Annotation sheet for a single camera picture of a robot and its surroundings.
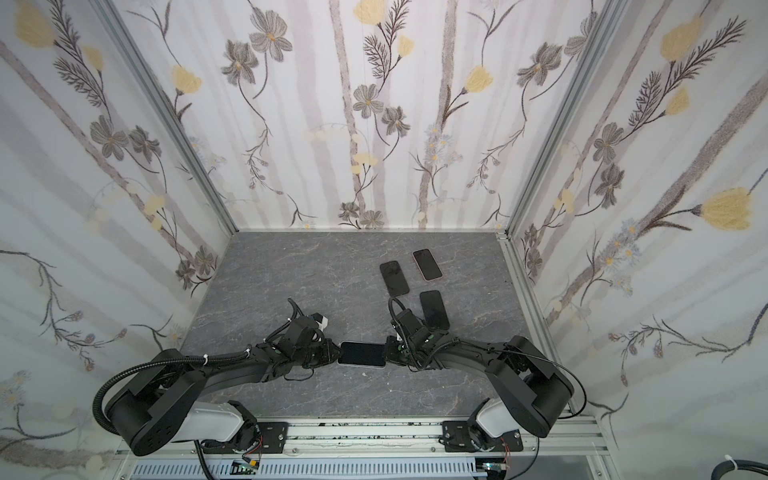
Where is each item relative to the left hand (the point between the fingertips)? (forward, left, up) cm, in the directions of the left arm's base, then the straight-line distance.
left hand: (340, 347), depth 88 cm
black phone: (+26, -18, -3) cm, 32 cm away
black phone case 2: (+12, -30, 0) cm, 32 cm away
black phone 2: (+12, -30, 0) cm, 32 cm away
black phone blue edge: (+33, -31, -3) cm, 45 cm away
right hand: (-2, -10, +2) cm, 10 cm away
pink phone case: (+30, -27, -1) cm, 40 cm away
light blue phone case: (-5, -7, -2) cm, 9 cm away
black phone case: (+26, -18, -3) cm, 32 cm away
